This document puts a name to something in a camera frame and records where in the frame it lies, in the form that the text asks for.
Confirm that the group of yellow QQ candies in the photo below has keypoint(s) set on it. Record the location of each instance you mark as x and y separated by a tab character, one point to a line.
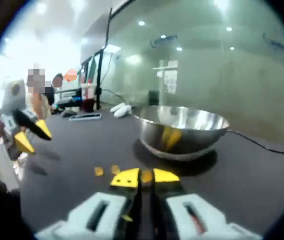
98	171

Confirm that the single yellow QQ candy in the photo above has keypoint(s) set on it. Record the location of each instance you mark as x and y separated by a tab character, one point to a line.
147	177

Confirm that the stainless steel bowl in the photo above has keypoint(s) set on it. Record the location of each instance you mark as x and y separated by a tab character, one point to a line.
181	130

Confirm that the dark desk equipment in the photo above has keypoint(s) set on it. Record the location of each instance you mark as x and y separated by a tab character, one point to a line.
69	98

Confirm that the black flat phone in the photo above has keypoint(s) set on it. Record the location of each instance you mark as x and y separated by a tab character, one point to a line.
85	116

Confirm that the black table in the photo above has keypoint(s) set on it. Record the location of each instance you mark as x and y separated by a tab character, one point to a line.
82	150

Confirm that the cup with red drink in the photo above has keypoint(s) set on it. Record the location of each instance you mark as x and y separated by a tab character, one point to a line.
88	98

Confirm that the person's dark clothing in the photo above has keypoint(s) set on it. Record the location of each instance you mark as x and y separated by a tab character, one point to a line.
7	215

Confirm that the white plastic object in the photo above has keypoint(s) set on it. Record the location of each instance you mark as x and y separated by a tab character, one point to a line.
121	110

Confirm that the dark box behind glass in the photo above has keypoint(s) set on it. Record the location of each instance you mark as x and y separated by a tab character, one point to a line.
153	98

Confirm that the paper notice on glass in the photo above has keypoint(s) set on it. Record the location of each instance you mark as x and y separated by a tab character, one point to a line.
168	77

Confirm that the red diamond wall decoration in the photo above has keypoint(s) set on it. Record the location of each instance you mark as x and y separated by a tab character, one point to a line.
71	75

